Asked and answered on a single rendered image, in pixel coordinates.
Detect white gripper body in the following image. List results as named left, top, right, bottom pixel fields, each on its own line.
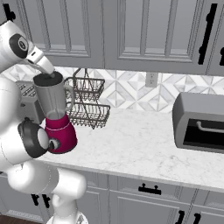
left=35, top=54, right=56, bottom=75

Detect black blender lid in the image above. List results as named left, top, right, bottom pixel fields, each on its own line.
left=32, top=71, right=64, bottom=88

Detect blender with magenta base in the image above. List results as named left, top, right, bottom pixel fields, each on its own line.
left=32, top=71, right=79, bottom=155

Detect grey toaster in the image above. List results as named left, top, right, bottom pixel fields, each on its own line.
left=15, top=80, right=46, bottom=125

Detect grey base cupboard door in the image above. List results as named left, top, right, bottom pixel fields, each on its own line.
left=185, top=204, right=224, bottom=224
left=73, top=170, right=110, bottom=224
left=0, top=173, right=55, bottom=223
left=108, top=189, right=194, bottom=224

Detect grey toaster oven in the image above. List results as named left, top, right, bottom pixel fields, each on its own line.
left=171, top=91, right=224, bottom=155

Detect grey drawer front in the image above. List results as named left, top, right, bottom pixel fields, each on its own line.
left=192, top=188, right=224, bottom=212
left=108, top=174, right=200, bottom=205

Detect grey wall cupboard door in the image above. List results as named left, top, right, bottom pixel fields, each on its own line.
left=0, top=0, right=106, bottom=70
left=103, top=0, right=212, bottom=76
left=206, top=0, right=224, bottom=77

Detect dark two-tier wire stand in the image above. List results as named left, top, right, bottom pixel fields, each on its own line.
left=63, top=67, right=112, bottom=130

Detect black cupboard handle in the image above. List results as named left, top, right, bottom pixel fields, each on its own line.
left=218, top=47, right=224, bottom=67
left=192, top=213, right=203, bottom=224
left=198, top=3, right=219, bottom=66
left=174, top=209, right=186, bottom=224
left=2, top=0, right=17, bottom=23
left=41, top=193, right=52, bottom=210
left=31, top=193, right=40, bottom=207

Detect white wall outlet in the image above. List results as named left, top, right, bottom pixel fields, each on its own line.
left=144, top=72, right=159, bottom=88

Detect black drawer handle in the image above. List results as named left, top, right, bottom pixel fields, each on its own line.
left=137, top=183, right=163, bottom=196

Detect grey toaster oven handle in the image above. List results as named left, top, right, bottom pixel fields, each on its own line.
left=195, top=120, right=224, bottom=135

